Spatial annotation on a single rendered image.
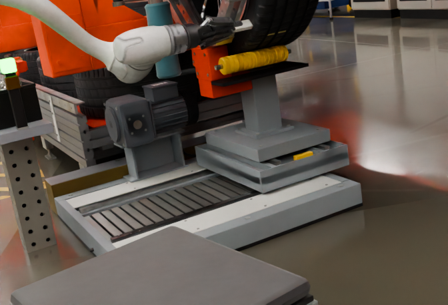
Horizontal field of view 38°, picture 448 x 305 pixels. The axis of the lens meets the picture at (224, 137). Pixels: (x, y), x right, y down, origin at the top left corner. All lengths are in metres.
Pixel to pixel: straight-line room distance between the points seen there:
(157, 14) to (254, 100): 0.45
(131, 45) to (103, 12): 0.72
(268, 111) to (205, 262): 1.27
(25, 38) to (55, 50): 1.95
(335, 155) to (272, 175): 0.26
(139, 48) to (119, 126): 0.60
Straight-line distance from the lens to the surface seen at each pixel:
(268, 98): 2.31
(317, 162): 2.22
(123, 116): 2.37
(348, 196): 2.13
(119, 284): 1.10
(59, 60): 2.49
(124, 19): 2.59
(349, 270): 1.77
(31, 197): 2.24
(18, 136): 1.99
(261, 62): 2.17
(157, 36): 1.88
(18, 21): 4.45
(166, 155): 2.64
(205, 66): 2.20
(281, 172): 2.14
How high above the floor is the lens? 0.81
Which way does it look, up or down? 14 degrees down
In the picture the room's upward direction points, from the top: 9 degrees counter-clockwise
